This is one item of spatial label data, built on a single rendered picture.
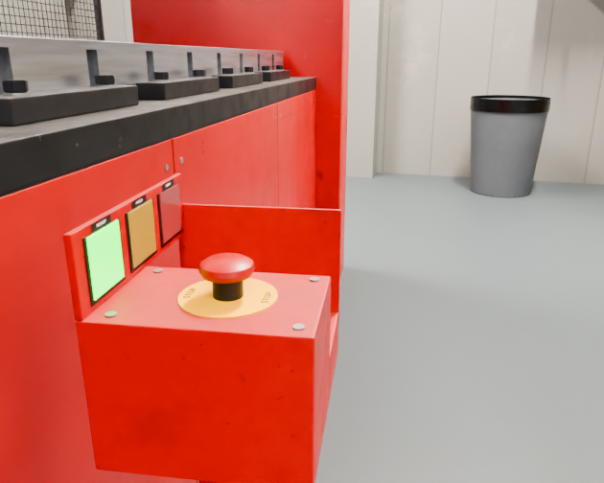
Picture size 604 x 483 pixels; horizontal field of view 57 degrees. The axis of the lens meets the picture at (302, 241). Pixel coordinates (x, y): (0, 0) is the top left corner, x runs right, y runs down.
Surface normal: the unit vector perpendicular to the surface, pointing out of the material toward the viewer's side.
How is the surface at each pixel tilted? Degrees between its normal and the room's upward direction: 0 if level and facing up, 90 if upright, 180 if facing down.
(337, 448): 0
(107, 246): 90
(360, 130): 90
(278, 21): 90
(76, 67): 90
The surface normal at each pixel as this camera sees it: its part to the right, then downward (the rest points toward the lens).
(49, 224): 0.98, 0.06
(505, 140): -0.31, 0.37
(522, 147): 0.13, 0.39
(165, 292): 0.00, -0.95
